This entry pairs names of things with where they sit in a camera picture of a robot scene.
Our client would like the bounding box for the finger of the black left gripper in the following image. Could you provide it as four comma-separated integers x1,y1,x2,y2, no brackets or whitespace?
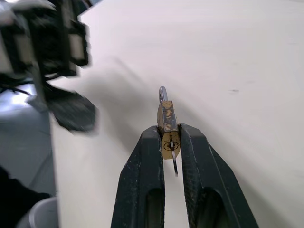
44,82,99,133
26,63,49,113

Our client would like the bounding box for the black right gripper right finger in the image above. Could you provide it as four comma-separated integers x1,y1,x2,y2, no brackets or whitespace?
178,123,260,228

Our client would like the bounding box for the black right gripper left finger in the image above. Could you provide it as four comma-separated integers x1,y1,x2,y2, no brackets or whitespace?
110,125,166,228

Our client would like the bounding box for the silver padlock key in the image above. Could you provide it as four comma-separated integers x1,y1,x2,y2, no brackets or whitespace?
166,142,179,178

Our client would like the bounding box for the brass padlock with steel shackle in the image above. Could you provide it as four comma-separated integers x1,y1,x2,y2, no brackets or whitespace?
156,86,182,161

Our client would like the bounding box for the silver robot body part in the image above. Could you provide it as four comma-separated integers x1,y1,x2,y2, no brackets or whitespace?
16,196,59,228

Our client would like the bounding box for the black rounded robot part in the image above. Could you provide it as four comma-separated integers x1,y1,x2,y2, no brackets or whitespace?
0,165,52,228

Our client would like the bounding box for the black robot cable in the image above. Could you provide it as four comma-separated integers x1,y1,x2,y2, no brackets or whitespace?
0,79,33,96

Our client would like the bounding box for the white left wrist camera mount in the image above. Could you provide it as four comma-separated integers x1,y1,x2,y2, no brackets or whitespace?
0,0,57,26

